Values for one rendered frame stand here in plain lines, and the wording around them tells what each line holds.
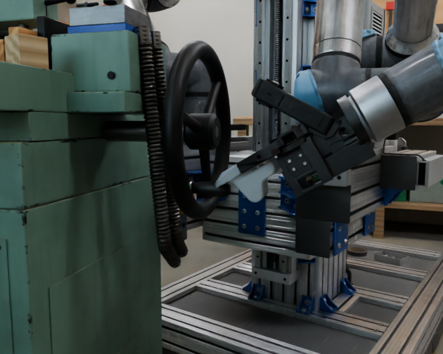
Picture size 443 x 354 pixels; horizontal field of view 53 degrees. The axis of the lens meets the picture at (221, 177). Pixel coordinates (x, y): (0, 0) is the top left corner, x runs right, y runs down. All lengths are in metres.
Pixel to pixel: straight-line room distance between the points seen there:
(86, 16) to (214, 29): 3.54
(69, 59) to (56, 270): 0.32
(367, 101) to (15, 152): 0.45
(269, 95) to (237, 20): 3.62
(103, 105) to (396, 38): 0.71
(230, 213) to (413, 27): 0.68
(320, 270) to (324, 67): 0.89
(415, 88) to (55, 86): 0.48
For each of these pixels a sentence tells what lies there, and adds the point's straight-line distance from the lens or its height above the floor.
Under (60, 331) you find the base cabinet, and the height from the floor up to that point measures 0.51.
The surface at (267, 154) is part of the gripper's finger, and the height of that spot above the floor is 0.78.
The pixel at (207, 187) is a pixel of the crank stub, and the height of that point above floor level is 0.73.
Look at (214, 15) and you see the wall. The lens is 4.28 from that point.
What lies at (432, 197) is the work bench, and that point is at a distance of 3.50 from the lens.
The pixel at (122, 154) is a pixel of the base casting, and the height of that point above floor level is 0.77.
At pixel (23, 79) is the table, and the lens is 0.64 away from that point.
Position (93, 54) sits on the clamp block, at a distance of 0.72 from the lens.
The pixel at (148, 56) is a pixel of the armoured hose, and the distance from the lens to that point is 0.71.
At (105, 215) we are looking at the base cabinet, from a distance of 0.81.
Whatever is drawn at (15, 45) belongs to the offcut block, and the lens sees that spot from 0.68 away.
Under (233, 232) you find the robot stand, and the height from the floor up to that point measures 0.50.
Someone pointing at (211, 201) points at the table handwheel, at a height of 0.69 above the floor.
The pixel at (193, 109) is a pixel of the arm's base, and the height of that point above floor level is 0.86.
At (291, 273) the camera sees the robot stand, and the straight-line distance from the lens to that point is 1.41.
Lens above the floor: 0.83
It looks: 7 degrees down
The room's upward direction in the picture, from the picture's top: straight up
